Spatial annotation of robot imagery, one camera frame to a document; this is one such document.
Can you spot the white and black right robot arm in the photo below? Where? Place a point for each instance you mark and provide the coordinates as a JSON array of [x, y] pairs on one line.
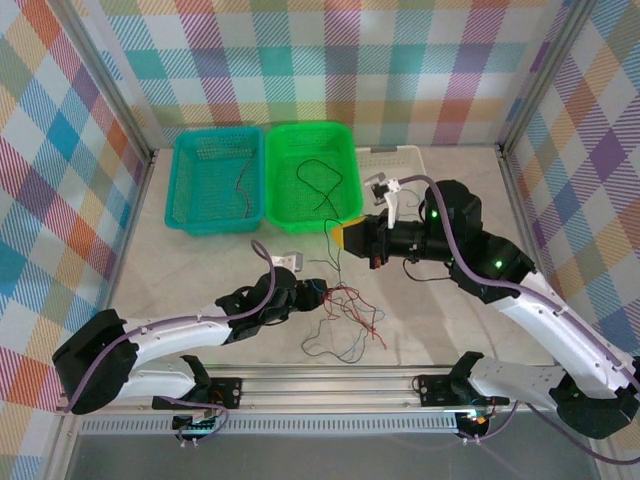
[[550, 330]]

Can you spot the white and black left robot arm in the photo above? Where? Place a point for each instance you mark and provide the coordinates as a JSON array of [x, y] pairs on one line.
[[175, 335]]

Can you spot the white plastic basket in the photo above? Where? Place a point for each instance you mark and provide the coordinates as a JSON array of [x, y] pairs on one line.
[[395, 160]]

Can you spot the green plastic basket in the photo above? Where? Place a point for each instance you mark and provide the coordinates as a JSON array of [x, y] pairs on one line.
[[310, 145]]

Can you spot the black mounting plate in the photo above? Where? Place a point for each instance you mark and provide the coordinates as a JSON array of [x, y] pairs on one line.
[[227, 392], [432, 390]]

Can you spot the teal plastic basket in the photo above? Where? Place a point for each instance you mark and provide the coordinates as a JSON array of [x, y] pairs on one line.
[[210, 200]]

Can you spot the small controller board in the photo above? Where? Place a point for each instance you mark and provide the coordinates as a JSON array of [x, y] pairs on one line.
[[472, 417], [200, 422]]

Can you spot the checkered cloth backdrop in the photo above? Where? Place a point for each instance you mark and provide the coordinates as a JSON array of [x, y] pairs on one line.
[[320, 75]]

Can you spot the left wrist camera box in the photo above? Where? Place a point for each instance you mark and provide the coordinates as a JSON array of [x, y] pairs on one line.
[[290, 261]]

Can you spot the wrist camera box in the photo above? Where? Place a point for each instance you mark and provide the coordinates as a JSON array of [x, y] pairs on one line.
[[390, 200], [290, 261]]

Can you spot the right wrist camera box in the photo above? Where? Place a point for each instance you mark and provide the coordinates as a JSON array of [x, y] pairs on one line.
[[390, 200]]

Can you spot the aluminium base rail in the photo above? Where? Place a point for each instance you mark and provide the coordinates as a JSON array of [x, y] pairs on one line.
[[325, 387]]

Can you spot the aluminium frame side rail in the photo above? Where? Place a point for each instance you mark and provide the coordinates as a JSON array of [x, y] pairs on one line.
[[126, 235], [522, 210]]

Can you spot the aluminium frame post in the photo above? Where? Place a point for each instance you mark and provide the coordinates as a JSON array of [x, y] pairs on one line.
[[107, 80], [545, 75]]

